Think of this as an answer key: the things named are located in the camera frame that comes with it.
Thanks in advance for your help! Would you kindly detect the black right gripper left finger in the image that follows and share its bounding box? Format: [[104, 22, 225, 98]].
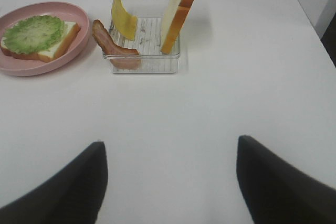
[[1, 142, 108, 223]]

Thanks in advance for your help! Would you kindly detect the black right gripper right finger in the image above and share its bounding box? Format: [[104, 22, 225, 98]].
[[236, 135, 335, 223]]

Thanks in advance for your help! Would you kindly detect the bacon strip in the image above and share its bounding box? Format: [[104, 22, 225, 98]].
[[92, 19, 141, 70]]

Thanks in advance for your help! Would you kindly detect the green lettuce leaf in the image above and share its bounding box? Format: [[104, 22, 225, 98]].
[[4, 15, 67, 54]]

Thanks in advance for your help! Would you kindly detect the bread slice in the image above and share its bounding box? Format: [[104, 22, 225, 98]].
[[1, 21, 80, 63], [160, 0, 194, 54]]

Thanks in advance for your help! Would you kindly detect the yellow cheese slice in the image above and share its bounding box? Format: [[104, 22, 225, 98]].
[[111, 0, 138, 40]]

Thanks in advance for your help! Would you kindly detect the pink round plate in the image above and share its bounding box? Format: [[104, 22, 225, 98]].
[[1, 2, 91, 76]]

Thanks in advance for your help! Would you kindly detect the right clear plastic tray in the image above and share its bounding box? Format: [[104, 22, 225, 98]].
[[102, 0, 181, 74]]

